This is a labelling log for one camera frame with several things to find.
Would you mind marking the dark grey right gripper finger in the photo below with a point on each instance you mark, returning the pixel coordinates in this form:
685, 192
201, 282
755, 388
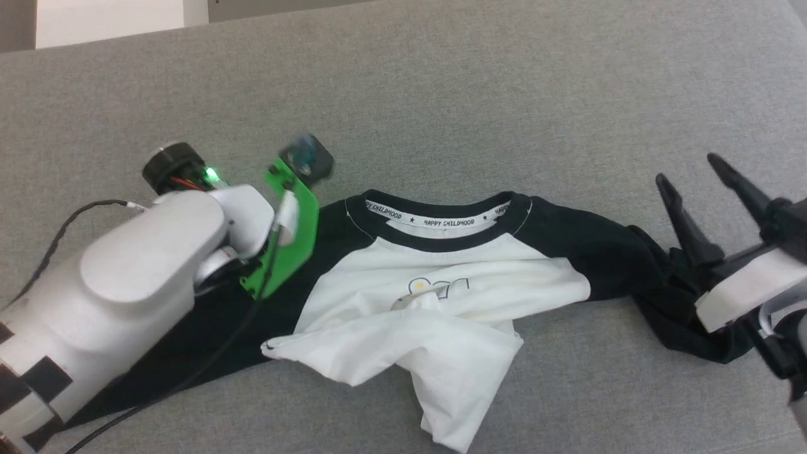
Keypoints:
747, 192
693, 239

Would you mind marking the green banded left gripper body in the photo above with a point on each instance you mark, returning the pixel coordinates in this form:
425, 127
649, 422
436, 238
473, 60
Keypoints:
290, 239

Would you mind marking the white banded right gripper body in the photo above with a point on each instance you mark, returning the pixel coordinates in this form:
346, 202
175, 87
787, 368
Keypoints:
744, 290

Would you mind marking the black and white t-shirt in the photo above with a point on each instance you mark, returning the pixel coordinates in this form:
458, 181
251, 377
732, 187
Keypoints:
441, 302

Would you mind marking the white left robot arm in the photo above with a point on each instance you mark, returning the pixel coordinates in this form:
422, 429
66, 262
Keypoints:
126, 284

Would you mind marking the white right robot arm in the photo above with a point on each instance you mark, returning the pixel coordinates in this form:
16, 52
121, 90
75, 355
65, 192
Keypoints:
788, 353

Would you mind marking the grey fabric sofa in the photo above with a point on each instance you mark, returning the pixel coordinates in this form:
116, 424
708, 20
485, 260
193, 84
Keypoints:
441, 94

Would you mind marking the white box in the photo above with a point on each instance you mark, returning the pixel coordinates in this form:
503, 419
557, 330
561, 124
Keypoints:
107, 22

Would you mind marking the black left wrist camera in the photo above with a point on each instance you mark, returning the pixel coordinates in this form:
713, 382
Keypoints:
309, 161

